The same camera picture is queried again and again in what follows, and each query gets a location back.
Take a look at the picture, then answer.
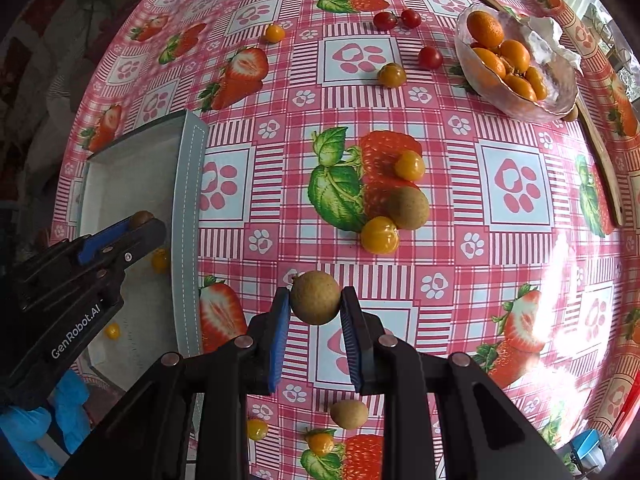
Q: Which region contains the clear glass bowl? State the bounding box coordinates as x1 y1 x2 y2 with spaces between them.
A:
455 2 581 123

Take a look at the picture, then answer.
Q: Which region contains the grey rectangular tray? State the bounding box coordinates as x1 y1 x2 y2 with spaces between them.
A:
75 109 210 396

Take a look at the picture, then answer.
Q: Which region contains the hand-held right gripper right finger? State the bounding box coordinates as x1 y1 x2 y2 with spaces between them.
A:
340 286 573 480

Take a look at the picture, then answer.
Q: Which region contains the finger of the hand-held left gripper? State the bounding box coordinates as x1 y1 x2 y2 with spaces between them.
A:
10 218 136 292
94 218 168 282

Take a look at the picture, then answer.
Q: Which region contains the strawberry print tablecloth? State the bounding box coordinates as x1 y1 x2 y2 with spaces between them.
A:
50 0 640 480

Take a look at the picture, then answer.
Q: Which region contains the orange kumquat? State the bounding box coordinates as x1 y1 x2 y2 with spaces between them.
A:
471 47 508 81
503 74 538 103
466 10 505 48
499 39 532 74
525 66 549 101

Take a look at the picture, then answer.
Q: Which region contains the long wooden spoon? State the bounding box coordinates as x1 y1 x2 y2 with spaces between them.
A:
430 0 625 227

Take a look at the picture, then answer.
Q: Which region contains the person's left hand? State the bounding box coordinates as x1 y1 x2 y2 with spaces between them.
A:
0 372 92 478

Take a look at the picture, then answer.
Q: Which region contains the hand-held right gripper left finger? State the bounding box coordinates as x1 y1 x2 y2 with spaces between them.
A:
57 287 292 480

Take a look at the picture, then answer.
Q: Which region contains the blue plastic box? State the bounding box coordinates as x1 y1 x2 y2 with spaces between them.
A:
562 429 608 476

